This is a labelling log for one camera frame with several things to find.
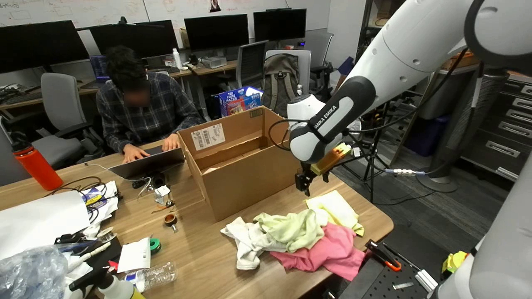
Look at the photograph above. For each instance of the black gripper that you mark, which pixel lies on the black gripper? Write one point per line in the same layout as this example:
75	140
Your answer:
309	175

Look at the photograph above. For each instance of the pale yellow-green towel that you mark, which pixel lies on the pale yellow-green towel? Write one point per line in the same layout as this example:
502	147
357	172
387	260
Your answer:
287	230

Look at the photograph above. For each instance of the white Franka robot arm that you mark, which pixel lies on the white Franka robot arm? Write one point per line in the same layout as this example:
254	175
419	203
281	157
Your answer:
409	50

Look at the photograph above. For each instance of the brown cardboard box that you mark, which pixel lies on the brown cardboard box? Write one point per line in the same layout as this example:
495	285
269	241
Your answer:
249	177

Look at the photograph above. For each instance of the seated person in plaid shirt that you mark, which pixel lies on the seated person in plaid shirt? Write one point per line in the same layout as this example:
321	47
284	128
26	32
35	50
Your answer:
143	110

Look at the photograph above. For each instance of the bright yellow towel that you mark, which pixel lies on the bright yellow towel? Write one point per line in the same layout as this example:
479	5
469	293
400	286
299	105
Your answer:
337	208

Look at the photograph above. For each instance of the black tripod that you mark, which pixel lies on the black tripod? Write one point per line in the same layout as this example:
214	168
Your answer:
372	167

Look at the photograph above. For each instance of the pink cloth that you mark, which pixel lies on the pink cloth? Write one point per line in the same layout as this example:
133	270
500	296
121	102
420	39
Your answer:
332	255

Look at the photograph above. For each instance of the white cloth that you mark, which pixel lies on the white cloth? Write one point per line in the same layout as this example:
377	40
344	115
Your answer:
241	241

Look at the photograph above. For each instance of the orange and black clamp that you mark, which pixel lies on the orange and black clamp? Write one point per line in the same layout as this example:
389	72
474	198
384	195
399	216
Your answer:
382	255

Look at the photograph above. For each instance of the olive backpack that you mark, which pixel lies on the olive backpack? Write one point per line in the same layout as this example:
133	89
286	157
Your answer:
279	84

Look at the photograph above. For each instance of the blue snack bag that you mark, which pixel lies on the blue snack bag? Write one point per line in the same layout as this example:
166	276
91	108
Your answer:
241	100

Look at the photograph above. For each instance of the black mounting plate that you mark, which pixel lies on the black mounting plate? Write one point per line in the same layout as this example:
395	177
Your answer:
375	285

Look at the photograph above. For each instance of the black office chair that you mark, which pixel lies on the black office chair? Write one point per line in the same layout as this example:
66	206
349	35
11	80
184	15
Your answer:
251	64

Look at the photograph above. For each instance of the brown tape roll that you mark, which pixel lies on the brown tape roll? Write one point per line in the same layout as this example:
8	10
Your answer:
169	220

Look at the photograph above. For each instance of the white charger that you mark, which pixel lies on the white charger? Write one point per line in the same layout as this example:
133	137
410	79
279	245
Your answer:
161	193

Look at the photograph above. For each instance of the wooden monitor desk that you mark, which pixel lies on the wooden monitor desk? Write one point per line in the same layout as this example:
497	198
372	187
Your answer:
209	69

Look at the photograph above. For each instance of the dark laptop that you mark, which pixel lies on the dark laptop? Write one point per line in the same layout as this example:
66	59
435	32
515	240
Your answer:
146	165

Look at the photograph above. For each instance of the green tape roll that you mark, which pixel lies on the green tape roll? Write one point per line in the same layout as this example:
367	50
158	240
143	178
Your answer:
154	245

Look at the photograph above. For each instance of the black computer monitor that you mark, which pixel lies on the black computer monitor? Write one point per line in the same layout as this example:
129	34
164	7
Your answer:
279	25
38	47
149	35
216	32

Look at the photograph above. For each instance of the yellow-green small item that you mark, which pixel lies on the yellow-green small item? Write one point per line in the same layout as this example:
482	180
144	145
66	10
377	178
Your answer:
454	261

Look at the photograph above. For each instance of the clear plastic bottle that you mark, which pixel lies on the clear plastic bottle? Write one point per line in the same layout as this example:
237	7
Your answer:
158	275

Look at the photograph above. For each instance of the white sanitizer bottle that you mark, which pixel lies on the white sanitizer bottle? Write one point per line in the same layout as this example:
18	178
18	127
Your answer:
176	60

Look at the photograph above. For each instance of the white folded card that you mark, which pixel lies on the white folded card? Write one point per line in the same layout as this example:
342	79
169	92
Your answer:
134	256

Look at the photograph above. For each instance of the pile of papers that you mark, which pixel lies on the pile of papers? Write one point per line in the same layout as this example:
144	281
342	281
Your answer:
101	208

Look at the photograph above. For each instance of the gray drawer cabinet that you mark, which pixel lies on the gray drawer cabinet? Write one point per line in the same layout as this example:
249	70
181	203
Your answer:
512	127

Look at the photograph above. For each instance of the gray fabric office chair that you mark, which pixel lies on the gray fabric office chair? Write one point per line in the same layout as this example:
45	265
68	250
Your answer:
60	102

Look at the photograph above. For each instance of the red water bottle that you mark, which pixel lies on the red water bottle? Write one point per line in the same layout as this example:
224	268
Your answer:
40	168

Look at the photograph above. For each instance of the white paper sheet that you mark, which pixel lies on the white paper sheet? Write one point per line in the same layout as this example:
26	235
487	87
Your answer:
38	221

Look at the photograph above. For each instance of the clear plastic bag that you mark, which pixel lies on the clear plastic bag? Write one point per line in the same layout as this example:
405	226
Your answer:
30	275

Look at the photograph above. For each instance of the tan wrist camera mount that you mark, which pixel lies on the tan wrist camera mount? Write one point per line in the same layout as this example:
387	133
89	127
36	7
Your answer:
332	160

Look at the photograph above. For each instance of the gray pedestal stand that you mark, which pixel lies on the gray pedestal stand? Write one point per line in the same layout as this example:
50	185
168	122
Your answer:
437	180

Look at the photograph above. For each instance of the wall whiteboard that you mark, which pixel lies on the wall whiteboard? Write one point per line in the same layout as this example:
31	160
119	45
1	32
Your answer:
83	9

